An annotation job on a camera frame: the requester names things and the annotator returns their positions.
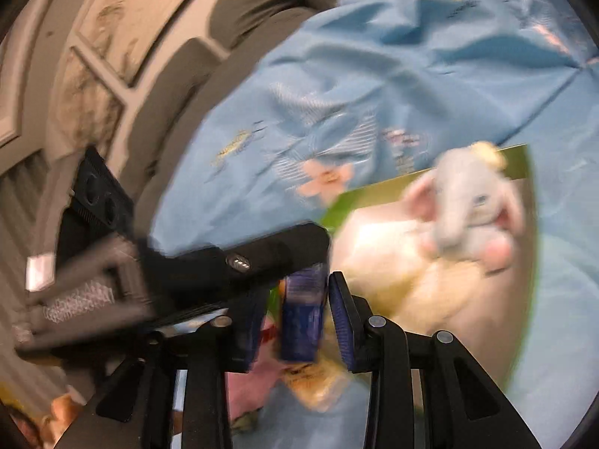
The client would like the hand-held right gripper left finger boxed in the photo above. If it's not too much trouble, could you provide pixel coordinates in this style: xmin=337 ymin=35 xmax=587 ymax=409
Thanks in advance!
xmin=56 ymin=286 xmax=269 ymax=449

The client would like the white plush toy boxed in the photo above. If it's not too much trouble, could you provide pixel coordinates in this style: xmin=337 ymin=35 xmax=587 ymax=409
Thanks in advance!
xmin=334 ymin=203 xmax=520 ymax=384

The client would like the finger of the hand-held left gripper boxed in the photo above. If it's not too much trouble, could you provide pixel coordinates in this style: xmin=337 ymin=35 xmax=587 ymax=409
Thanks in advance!
xmin=138 ymin=222 xmax=332 ymax=321

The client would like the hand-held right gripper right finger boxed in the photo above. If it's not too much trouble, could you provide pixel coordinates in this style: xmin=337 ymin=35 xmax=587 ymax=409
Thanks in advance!
xmin=328 ymin=271 xmax=557 ymax=449

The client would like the blue rectangular object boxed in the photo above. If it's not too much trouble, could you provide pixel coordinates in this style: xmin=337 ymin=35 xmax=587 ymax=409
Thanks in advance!
xmin=280 ymin=263 xmax=329 ymax=364

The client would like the grey elephant plush toy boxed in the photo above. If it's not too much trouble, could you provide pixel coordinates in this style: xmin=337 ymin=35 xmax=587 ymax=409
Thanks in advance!
xmin=406 ymin=141 xmax=524 ymax=274

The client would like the purple plush toy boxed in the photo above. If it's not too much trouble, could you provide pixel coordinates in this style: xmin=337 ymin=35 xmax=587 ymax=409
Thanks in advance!
xmin=227 ymin=318 xmax=286 ymax=424

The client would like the yellow plush toy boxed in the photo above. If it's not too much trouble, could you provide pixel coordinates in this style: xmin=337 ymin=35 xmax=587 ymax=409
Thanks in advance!
xmin=281 ymin=360 xmax=352 ymax=413

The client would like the green box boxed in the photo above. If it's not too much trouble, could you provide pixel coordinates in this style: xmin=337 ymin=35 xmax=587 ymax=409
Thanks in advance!
xmin=318 ymin=144 xmax=544 ymax=384

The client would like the grey sofa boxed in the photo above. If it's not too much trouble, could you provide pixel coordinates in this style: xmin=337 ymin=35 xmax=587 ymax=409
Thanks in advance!
xmin=115 ymin=0 xmax=389 ymax=225

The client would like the light blue floral bedsheet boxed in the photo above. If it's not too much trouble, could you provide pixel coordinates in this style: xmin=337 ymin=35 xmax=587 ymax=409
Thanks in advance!
xmin=150 ymin=0 xmax=599 ymax=449

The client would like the beige patterned wall panel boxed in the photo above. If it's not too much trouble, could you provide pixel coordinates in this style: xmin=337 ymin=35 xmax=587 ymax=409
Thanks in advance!
xmin=51 ymin=47 xmax=126 ymax=160
xmin=77 ymin=0 xmax=213 ymax=87

